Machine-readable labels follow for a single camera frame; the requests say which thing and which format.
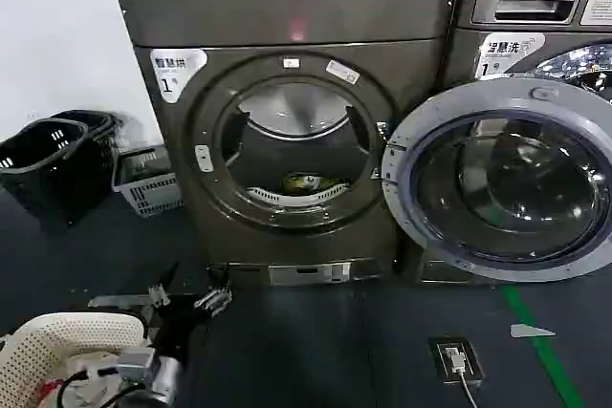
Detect red cloth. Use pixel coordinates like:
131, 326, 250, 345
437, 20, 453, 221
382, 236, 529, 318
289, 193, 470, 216
40, 377, 69, 408

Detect grey washer with control panel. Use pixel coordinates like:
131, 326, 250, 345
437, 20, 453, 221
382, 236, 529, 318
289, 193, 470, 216
395, 0, 612, 286

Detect grey slotted plastic basket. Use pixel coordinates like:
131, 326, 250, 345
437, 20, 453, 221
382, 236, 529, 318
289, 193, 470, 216
111, 145, 186, 220

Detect grey floor tape piece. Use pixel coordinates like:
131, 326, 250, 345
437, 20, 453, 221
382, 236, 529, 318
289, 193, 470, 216
509, 323, 557, 339

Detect large black plastic basket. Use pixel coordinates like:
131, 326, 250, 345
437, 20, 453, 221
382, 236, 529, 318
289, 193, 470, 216
0, 118, 91, 228

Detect floor power socket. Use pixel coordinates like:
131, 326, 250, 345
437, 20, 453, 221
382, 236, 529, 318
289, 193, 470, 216
426, 335, 485, 385

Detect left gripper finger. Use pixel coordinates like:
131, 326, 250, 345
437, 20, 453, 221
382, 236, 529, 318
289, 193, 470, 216
192, 264, 234, 319
147, 261, 181, 307

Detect white power cable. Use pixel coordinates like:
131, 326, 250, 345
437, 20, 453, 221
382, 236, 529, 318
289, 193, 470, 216
444, 347, 480, 408

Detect round glass dryer door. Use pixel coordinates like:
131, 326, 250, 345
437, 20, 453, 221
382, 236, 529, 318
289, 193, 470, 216
381, 78, 612, 284

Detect yellow-green clothes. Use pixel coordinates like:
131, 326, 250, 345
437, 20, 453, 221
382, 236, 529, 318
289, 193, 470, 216
280, 171, 346, 195

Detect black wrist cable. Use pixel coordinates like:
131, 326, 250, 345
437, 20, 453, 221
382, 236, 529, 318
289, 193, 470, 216
46, 363, 126, 408

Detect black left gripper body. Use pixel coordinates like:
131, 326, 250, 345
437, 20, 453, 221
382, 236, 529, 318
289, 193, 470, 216
142, 292, 212, 359

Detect grey front-load dryer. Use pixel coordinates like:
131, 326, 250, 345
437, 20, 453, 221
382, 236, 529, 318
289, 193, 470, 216
112, 0, 461, 289

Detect white perforated laundry basket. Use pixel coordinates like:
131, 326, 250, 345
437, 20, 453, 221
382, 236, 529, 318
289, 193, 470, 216
0, 311, 155, 408

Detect green floor tape line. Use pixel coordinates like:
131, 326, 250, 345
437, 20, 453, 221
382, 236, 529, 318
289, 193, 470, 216
504, 283, 590, 408

